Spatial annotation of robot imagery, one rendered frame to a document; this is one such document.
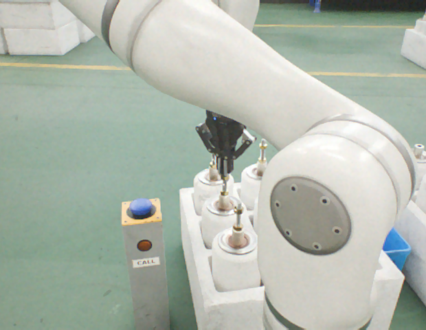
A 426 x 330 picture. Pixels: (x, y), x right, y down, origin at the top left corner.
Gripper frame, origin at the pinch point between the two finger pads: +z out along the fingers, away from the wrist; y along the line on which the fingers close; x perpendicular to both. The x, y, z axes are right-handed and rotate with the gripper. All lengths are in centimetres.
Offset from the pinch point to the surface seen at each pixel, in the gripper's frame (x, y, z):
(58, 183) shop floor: 10, -74, 35
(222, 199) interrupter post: -1.1, 0.3, 7.5
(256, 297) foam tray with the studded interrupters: -12.1, 14.5, 17.5
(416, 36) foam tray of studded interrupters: 249, -1, 19
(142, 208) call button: -18.2, -5.9, 2.1
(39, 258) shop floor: -17, -47, 35
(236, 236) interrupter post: -9.5, 8.3, 8.1
